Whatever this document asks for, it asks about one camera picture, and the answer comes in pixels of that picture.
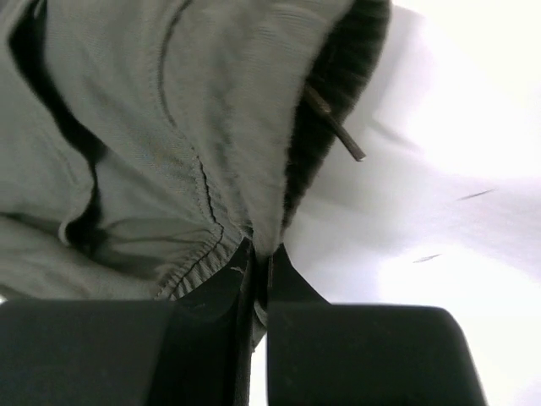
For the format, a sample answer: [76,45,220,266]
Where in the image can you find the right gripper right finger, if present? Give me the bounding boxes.
[267,248,485,406]

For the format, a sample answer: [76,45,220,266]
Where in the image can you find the olive green shorts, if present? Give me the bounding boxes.
[0,0,392,352]

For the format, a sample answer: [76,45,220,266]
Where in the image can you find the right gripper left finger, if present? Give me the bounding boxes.
[1,242,254,405]

